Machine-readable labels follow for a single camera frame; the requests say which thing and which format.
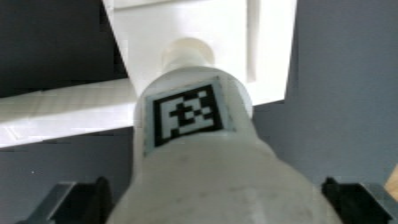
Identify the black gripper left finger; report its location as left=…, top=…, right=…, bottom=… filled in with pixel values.
left=15, top=177, right=113, bottom=224

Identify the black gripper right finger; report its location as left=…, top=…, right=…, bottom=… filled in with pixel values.
left=321, top=177, right=398, bottom=224

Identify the white lamp bulb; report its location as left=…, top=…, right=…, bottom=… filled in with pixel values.
left=106, top=38, right=341, bottom=224

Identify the white lamp base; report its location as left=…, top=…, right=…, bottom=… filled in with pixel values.
left=101, top=0, right=298, bottom=105

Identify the white front fence rail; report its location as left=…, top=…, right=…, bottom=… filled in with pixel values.
left=0, top=79, right=136, bottom=149

